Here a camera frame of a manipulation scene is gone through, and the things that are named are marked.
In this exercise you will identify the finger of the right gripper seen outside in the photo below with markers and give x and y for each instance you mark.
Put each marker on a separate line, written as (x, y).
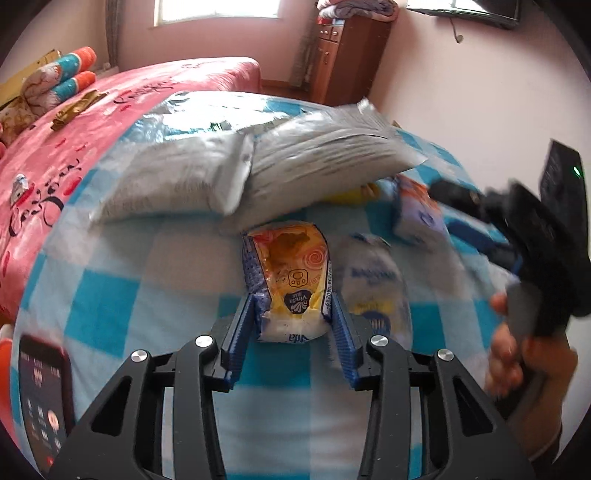
(456, 196)

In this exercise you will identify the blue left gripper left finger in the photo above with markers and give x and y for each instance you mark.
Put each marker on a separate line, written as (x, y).
(236, 340)

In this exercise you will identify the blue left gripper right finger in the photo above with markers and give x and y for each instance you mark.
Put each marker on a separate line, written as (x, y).
(347, 342)

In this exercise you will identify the yellow snack bag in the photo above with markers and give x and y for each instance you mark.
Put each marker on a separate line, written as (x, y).
(288, 272)

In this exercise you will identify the person right hand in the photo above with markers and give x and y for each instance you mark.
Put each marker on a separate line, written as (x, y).
(553, 358)

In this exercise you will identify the white blue snack wrapper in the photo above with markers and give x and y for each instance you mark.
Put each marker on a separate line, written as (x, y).
(372, 286)

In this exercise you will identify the grey printed mailer bag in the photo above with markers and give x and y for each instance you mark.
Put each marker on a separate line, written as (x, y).
(316, 155)

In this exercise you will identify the grey plastic mailer bag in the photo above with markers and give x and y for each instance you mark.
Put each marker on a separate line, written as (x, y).
(203, 173)

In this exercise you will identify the black smartphone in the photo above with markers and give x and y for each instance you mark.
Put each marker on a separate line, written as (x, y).
(46, 398)

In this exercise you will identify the brown wooden cabinet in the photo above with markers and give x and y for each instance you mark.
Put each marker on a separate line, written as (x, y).
(348, 56)

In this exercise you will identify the folded blankets on cabinet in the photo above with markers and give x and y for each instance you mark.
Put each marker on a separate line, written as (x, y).
(379, 10)

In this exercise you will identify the pink bed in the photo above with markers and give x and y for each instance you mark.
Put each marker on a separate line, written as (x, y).
(42, 169)

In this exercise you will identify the brown crumpled wrapper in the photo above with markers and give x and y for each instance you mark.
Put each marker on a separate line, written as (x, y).
(72, 110)

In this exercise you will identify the rolled colourful blanket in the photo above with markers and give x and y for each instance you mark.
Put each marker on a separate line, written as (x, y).
(54, 83)

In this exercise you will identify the window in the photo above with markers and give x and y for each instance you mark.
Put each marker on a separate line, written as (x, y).
(174, 11)

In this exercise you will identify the wall television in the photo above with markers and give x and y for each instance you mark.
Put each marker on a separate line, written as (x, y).
(499, 13)

